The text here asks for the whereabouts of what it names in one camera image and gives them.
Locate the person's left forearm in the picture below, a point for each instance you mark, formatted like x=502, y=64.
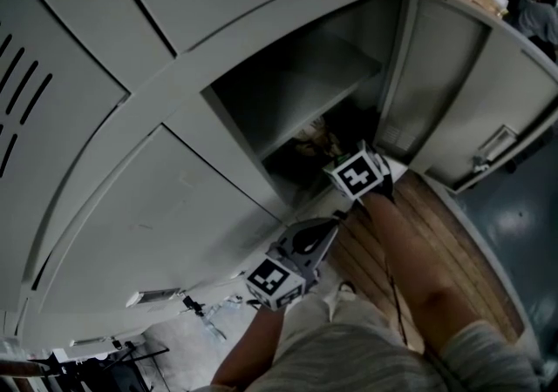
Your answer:
x=248, y=346

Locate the dark patterned belongings bag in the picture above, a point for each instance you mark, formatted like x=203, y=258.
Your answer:
x=315, y=138

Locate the grey metal door latch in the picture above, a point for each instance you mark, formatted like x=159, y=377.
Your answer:
x=497, y=145

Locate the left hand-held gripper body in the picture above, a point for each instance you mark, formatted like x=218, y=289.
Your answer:
x=285, y=266

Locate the black locker key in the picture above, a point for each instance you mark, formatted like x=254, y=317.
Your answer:
x=192, y=305

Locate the wooden slatted bench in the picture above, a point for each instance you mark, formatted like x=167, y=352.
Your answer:
x=436, y=225

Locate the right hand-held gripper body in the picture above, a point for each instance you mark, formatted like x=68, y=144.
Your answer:
x=358, y=174

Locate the black metal stand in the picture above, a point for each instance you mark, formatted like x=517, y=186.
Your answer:
x=87, y=362

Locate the open grey locker door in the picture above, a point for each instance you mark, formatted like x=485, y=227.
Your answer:
x=444, y=76

